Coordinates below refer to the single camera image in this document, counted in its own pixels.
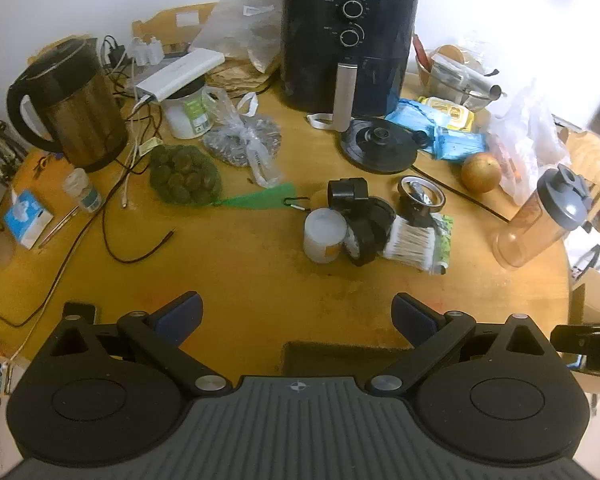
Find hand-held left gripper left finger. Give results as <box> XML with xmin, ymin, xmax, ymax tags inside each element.
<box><xmin>47</xmin><ymin>291</ymin><xmax>233</xmax><ymax>395</ymax></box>

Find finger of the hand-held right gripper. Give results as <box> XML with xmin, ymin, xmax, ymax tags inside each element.
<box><xmin>550</xmin><ymin>312</ymin><xmax>600</xmax><ymax>376</ymax></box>

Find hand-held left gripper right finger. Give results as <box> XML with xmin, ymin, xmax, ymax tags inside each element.
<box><xmin>365</xmin><ymin>292</ymin><xmax>561</xmax><ymax>394</ymax></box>

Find bag of cotton swabs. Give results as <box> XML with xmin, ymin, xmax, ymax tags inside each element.
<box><xmin>382</xmin><ymin>216</ymin><xmax>443</xmax><ymax>273</ymax></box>

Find cardboard container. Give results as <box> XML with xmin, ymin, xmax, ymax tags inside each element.
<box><xmin>282</xmin><ymin>341</ymin><xmax>416</xmax><ymax>391</ymax></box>

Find black round device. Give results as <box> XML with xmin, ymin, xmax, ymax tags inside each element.
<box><xmin>342</xmin><ymin>199</ymin><xmax>398</xmax><ymax>267</ymax></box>

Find green printed packet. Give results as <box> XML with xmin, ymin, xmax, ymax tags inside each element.
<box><xmin>430</xmin><ymin>214</ymin><xmax>455</xmax><ymax>276</ymax></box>

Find small black box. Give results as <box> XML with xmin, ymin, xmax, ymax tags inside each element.
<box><xmin>399</xmin><ymin>201</ymin><xmax>433</xmax><ymax>228</ymax></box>

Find white jar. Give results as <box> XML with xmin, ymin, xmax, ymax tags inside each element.
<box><xmin>303</xmin><ymin>208</ymin><xmax>348</xmax><ymax>264</ymax></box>

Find silver blister strip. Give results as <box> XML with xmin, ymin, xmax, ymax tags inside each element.
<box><xmin>407</xmin><ymin>182</ymin><xmax>433</xmax><ymax>211</ymax></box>

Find black rounded case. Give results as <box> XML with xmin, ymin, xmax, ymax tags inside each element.
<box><xmin>327</xmin><ymin>178</ymin><xmax>368</xmax><ymax>209</ymax></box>

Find cardboard box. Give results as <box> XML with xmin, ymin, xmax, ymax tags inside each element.
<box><xmin>570</xmin><ymin>265</ymin><xmax>600</xmax><ymax>331</ymax></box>

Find black phone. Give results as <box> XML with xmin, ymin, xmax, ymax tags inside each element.
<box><xmin>62</xmin><ymin>301</ymin><xmax>101</xmax><ymax>317</ymax></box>

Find tape roll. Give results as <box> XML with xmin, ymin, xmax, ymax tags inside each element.
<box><xmin>397</xmin><ymin>176</ymin><xmax>448</xmax><ymax>211</ymax></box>

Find clear shaker bottle grey lid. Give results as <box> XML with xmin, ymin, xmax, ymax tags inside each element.
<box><xmin>492</xmin><ymin>164</ymin><xmax>592</xmax><ymax>272</ymax></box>

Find green net bag of produce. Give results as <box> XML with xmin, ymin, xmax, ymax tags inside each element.
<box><xmin>149</xmin><ymin>144</ymin><xmax>297</xmax><ymax>208</ymax></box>

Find pen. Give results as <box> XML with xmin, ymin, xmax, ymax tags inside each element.
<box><xmin>37</xmin><ymin>205</ymin><xmax>80</xmax><ymax>249</ymax></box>

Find small bottle white cap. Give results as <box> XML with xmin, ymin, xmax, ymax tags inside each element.
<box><xmin>62</xmin><ymin>167</ymin><xmax>103</xmax><ymax>215</ymax></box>

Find brown onion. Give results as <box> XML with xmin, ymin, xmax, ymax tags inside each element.
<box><xmin>461</xmin><ymin>152</ymin><xmax>503</xmax><ymax>194</ymax></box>

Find black kettle base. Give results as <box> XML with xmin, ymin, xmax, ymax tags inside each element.
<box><xmin>340</xmin><ymin>117</ymin><xmax>431</xmax><ymax>175</ymax></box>

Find blue packet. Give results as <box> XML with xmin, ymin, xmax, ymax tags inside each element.
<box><xmin>385</xmin><ymin>98</ymin><xmax>451</xmax><ymax>133</ymax></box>
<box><xmin>432</xmin><ymin>127</ymin><xmax>488</xmax><ymax>161</ymax></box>

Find clear bag of dark seeds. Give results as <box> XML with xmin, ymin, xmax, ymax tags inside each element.
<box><xmin>202</xmin><ymin>87</ymin><xmax>285</xmax><ymax>190</ymax></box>

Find blue white tissue box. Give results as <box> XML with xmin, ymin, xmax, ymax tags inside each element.
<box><xmin>2</xmin><ymin>190</ymin><xmax>55</xmax><ymax>250</ymax></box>

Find white tub green label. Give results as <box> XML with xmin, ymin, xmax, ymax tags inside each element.
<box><xmin>161</xmin><ymin>80</ymin><xmax>216</xmax><ymax>140</ymax></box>

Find white plastic bag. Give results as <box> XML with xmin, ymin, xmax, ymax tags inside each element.
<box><xmin>485</xmin><ymin>77</ymin><xmax>573</xmax><ymax>206</ymax></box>

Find glass bowl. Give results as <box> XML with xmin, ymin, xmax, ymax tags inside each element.
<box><xmin>415</xmin><ymin>47</ymin><xmax>496</xmax><ymax>113</ymax></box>

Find steel electric kettle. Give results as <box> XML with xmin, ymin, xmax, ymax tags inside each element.
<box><xmin>6</xmin><ymin>36</ymin><xmax>130</xmax><ymax>173</ymax></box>

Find brown paper bag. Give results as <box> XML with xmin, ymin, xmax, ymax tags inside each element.
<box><xmin>206</xmin><ymin>55</ymin><xmax>281</xmax><ymax>95</ymax></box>

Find foil roll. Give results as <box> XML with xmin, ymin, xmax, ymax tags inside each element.
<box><xmin>432</xmin><ymin>55</ymin><xmax>508</xmax><ymax>100</ymax></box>

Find red packet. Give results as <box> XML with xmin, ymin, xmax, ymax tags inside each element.
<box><xmin>412</xmin><ymin>34</ymin><xmax>433</xmax><ymax>73</ymax></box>

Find round brown bun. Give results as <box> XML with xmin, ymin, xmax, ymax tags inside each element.
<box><xmin>432</xmin><ymin>44</ymin><xmax>481</xmax><ymax>68</ymax></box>

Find white chargers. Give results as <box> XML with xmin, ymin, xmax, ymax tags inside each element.
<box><xmin>130</xmin><ymin>35</ymin><xmax>167</xmax><ymax>67</ymax></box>

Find black charger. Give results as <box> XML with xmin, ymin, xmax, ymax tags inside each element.
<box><xmin>100</xmin><ymin>35</ymin><xmax>128</xmax><ymax>68</ymax></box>

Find black air fryer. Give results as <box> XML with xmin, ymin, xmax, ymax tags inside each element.
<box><xmin>280</xmin><ymin>0</ymin><xmax>420</xmax><ymax>133</ymax></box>

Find clear plastic bag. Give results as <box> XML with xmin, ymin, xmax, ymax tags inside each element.
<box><xmin>190</xmin><ymin>0</ymin><xmax>286</xmax><ymax>73</ymax></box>

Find thin black cable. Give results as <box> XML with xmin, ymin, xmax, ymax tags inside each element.
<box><xmin>100</xmin><ymin>110</ymin><xmax>178</xmax><ymax>264</ymax></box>

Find black kettle base cable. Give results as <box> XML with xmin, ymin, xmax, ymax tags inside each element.
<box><xmin>411</xmin><ymin>162</ymin><xmax>511</xmax><ymax>223</ymax></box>

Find white cable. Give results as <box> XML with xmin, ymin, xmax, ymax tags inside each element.
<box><xmin>120</xmin><ymin>95</ymin><xmax>153</xmax><ymax>209</ymax></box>

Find white ribbon strap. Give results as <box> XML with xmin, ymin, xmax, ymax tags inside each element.
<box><xmin>306</xmin><ymin>112</ymin><xmax>341</xmax><ymax>132</ymax></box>

